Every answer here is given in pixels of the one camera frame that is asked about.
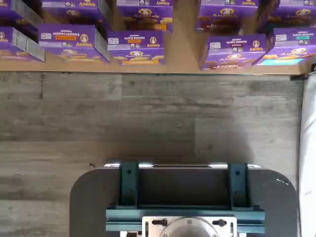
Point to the teal metal base frame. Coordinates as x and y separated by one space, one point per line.
128 185

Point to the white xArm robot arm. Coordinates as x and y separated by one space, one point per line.
190 229

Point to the grey rounded base plate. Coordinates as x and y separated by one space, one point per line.
89 197

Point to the purple Annie's snack box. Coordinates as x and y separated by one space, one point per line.
222 17
10 14
71 13
27 47
293 14
145 17
234 51
135 47
291 44
69 39

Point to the plain white curtain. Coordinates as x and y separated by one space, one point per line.
308 148

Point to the wooden shelf board with Annie's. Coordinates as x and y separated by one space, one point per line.
182 49

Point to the silver robot mounting plate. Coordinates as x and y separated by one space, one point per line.
148 227

